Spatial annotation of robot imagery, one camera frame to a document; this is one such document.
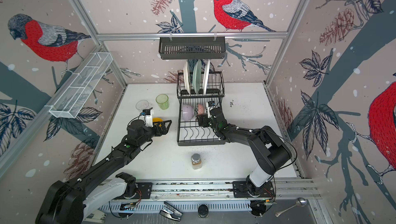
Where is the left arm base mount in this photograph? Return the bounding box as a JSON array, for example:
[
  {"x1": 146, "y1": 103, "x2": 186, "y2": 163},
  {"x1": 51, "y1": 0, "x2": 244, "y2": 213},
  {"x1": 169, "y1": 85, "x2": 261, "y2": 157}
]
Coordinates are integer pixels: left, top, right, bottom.
[{"x1": 121, "y1": 182, "x2": 153, "y2": 200}]

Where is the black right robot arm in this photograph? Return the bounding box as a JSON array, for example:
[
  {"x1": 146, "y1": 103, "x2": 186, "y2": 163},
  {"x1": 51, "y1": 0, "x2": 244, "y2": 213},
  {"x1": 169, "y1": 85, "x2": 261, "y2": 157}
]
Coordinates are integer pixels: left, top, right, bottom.
[{"x1": 198, "y1": 108, "x2": 292, "y2": 197}]

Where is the metal spoon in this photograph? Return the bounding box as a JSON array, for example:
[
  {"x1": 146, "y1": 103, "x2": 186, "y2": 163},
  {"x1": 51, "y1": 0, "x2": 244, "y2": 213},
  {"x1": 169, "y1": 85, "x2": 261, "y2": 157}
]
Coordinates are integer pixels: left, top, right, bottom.
[{"x1": 275, "y1": 197, "x2": 307, "y2": 217}]

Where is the white wire mesh shelf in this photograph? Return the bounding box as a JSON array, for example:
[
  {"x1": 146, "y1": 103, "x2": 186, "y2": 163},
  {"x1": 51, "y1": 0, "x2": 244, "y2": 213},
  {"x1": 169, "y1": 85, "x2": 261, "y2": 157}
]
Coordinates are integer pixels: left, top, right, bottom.
[{"x1": 49, "y1": 52, "x2": 113, "y2": 118}]

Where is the pink patterned bowl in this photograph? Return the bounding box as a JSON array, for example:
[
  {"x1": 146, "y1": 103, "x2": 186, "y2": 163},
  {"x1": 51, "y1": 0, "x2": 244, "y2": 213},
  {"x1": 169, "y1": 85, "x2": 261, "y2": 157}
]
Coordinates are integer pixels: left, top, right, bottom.
[{"x1": 196, "y1": 103, "x2": 206, "y2": 115}]

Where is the black stapler centre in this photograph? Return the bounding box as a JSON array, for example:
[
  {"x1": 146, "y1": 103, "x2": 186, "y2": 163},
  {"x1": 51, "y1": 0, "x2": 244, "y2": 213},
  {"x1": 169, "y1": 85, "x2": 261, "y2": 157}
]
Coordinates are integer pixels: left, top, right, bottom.
[{"x1": 160, "y1": 201, "x2": 183, "y2": 222}]

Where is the yellow bowl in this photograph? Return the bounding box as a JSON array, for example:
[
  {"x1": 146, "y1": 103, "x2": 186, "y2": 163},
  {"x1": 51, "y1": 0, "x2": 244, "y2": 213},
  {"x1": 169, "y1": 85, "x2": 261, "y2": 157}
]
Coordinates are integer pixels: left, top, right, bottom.
[{"x1": 153, "y1": 117, "x2": 163, "y2": 123}]

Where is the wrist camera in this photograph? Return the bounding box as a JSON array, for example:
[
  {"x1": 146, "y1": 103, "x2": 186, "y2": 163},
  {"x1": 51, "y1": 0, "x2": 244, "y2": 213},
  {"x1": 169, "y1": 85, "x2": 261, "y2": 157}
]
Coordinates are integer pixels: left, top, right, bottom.
[
  {"x1": 205, "y1": 100, "x2": 217, "y2": 118},
  {"x1": 141, "y1": 108, "x2": 153, "y2": 127}
]

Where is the white plate left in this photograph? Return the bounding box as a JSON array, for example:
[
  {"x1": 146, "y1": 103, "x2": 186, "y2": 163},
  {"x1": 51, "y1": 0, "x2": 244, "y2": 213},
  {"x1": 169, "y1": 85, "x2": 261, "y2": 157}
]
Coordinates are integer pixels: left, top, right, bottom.
[{"x1": 183, "y1": 61, "x2": 191, "y2": 94}]

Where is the black hanging wall basket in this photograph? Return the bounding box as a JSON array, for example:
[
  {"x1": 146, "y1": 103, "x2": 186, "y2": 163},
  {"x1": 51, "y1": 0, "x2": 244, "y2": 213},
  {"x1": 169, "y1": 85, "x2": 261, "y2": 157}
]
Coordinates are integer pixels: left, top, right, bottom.
[{"x1": 158, "y1": 36, "x2": 226, "y2": 60}]

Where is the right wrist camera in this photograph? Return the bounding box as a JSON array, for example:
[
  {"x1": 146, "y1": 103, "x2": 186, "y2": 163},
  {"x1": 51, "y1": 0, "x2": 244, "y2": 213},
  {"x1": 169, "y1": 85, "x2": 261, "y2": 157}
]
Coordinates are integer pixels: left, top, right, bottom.
[{"x1": 205, "y1": 100, "x2": 217, "y2": 118}]

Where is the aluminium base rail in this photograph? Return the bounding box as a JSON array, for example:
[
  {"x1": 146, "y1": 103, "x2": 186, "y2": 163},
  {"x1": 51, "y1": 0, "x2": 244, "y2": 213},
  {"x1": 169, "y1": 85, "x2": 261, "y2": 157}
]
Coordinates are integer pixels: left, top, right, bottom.
[{"x1": 63, "y1": 179, "x2": 319, "y2": 201}]

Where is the green glass tumbler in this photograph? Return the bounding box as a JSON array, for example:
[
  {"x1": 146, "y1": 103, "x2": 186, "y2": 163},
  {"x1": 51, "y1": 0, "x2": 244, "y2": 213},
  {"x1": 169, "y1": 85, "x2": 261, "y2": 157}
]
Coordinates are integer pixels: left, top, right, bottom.
[{"x1": 156, "y1": 94, "x2": 169, "y2": 110}]

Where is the clear glass tumbler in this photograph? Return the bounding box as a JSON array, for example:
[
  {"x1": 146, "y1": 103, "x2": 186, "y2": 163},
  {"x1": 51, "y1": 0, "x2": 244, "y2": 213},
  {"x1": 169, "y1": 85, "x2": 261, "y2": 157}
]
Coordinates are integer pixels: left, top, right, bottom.
[{"x1": 136, "y1": 100, "x2": 150, "y2": 111}]

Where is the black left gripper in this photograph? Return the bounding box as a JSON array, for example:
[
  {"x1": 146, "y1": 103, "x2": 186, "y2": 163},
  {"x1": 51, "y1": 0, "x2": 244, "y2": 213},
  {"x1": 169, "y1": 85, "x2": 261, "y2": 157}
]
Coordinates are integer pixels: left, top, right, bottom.
[{"x1": 137, "y1": 119, "x2": 172, "y2": 147}]

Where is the round black cap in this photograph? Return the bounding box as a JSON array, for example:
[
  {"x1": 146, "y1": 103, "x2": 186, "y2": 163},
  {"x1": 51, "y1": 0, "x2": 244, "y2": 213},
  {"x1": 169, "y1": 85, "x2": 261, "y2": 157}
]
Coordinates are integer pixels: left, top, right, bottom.
[{"x1": 198, "y1": 204, "x2": 209, "y2": 218}]

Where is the spice jar silver lid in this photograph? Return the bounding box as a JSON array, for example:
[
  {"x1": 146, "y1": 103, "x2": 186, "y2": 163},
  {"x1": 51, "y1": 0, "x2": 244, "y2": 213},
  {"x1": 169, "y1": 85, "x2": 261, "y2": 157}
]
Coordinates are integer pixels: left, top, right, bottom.
[{"x1": 191, "y1": 154, "x2": 202, "y2": 169}]

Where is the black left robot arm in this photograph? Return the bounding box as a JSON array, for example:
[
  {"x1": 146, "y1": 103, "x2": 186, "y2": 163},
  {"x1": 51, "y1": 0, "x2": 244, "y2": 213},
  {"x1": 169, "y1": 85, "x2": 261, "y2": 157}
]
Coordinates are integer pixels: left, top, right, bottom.
[{"x1": 35, "y1": 119, "x2": 172, "y2": 224}]

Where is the pale green plate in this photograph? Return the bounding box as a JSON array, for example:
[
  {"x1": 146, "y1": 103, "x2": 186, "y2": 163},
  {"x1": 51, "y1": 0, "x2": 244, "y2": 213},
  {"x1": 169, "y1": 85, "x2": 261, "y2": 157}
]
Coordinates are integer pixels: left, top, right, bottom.
[{"x1": 192, "y1": 60, "x2": 202, "y2": 94}]

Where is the lilac bowl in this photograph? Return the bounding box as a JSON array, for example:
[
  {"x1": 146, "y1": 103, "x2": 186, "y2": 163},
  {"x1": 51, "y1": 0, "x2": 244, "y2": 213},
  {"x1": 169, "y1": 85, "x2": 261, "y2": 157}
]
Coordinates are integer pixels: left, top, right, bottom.
[{"x1": 181, "y1": 104, "x2": 195, "y2": 122}]

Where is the white plate blue rim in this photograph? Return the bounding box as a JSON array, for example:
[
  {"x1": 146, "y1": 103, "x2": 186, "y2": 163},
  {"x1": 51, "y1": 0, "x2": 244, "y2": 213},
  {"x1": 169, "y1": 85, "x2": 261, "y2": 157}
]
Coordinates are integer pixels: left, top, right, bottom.
[{"x1": 203, "y1": 59, "x2": 210, "y2": 95}]

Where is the black two-tier dish rack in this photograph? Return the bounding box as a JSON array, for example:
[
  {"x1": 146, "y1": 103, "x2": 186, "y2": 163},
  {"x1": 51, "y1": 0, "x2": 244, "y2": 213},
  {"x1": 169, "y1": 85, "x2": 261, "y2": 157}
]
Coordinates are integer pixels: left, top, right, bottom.
[{"x1": 177, "y1": 72, "x2": 225, "y2": 146}]

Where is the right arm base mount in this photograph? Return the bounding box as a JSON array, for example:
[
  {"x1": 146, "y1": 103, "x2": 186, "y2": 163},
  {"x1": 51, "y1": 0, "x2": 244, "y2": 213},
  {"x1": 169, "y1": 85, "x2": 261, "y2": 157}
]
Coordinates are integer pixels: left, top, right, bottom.
[{"x1": 231, "y1": 181, "x2": 275, "y2": 198}]

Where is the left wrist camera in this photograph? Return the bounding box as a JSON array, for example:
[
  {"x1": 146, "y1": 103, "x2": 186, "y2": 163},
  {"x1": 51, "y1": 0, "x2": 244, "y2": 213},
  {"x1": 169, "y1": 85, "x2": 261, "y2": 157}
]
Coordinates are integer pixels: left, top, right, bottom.
[{"x1": 141, "y1": 108, "x2": 153, "y2": 127}]

